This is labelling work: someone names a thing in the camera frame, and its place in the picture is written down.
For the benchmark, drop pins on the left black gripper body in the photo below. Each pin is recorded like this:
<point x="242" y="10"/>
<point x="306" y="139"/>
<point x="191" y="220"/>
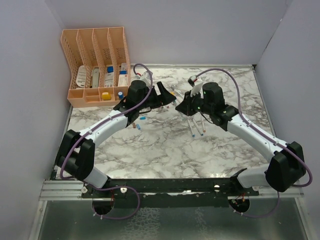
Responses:
<point x="154" y="100"/>

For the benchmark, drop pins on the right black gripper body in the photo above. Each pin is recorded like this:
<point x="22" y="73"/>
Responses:
<point x="194" y="104"/>

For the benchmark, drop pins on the brown cap marker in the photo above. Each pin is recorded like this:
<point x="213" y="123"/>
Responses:
<point x="203" y="124"/>

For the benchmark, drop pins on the light blue marker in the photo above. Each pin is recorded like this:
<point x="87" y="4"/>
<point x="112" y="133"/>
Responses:
<point x="191" y="128"/>

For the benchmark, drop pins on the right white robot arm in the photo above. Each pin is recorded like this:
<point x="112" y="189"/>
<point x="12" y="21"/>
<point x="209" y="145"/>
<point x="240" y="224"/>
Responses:
<point x="284" y="160"/>

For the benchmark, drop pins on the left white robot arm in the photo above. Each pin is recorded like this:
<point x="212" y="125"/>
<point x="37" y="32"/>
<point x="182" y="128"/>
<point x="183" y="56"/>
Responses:
<point x="76" y="153"/>

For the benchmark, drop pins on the grey cap marker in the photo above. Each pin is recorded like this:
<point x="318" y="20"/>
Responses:
<point x="178" y="93"/>

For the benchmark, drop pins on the white red box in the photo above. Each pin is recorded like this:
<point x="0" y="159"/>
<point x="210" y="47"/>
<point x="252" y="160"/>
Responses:
<point x="123" y="75"/>

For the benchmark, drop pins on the yellow tape measure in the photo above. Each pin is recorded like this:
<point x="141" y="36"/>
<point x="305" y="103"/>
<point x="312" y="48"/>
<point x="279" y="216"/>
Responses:
<point x="106" y="96"/>

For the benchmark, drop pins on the blue white box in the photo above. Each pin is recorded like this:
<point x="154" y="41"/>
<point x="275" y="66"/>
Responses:
<point x="108" y="80"/>

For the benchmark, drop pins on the white stapler package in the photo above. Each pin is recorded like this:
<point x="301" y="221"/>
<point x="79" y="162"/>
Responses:
<point x="95" y="77"/>

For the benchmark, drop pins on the peach plastic file organizer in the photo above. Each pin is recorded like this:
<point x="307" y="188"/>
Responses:
<point x="95" y="47"/>

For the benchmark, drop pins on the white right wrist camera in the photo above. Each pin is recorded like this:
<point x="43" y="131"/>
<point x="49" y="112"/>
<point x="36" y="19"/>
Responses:
<point x="196" y="84"/>

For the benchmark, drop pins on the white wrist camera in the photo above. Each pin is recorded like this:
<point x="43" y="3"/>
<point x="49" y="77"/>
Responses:
<point x="196" y="84"/>
<point x="145" y="77"/>

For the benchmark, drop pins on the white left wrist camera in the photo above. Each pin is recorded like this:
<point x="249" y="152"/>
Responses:
<point x="145" y="77"/>

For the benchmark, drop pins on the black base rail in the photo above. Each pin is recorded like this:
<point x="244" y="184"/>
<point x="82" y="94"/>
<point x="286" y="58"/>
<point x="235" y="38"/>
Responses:
<point x="169" y="192"/>

